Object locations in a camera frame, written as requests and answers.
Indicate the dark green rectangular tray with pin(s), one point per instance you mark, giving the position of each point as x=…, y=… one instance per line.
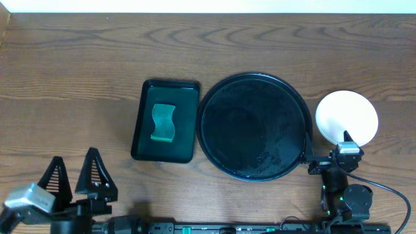
x=184, y=95

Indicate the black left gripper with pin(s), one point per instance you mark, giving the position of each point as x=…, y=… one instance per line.
x=83, y=205

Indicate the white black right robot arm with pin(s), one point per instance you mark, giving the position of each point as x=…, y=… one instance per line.
x=348, y=205

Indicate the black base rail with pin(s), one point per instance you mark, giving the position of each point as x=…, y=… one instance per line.
x=134, y=225

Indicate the green sponge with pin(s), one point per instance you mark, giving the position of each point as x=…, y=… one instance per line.
x=162, y=116

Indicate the round black tray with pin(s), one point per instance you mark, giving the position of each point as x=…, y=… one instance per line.
x=252, y=126

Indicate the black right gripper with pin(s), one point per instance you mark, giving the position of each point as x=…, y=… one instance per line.
x=320, y=162

